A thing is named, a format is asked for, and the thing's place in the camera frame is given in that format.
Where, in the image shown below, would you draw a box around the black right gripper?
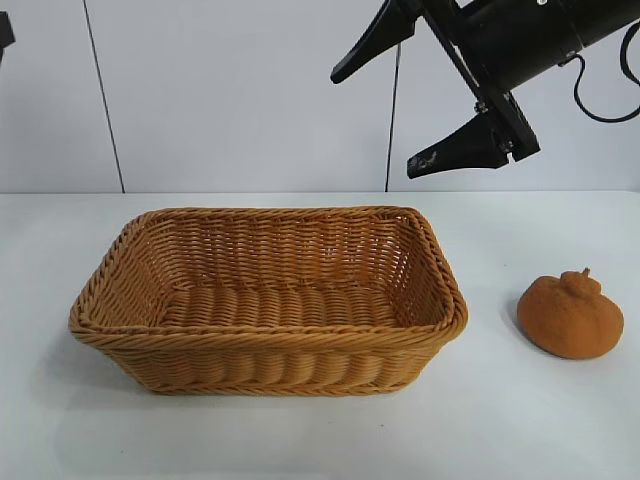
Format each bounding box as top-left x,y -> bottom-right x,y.
329,0 -> 582,180

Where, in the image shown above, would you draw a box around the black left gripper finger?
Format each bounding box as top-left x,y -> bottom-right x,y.
0,10 -> 16,50

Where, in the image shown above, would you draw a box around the soft orange toy fruit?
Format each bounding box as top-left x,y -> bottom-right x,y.
516,267 -> 625,360

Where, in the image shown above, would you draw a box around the woven wicker basket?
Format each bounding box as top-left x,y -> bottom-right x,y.
67,205 -> 470,397

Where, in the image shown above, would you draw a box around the black cable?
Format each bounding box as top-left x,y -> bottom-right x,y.
621,22 -> 640,84
558,52 -> 640,122

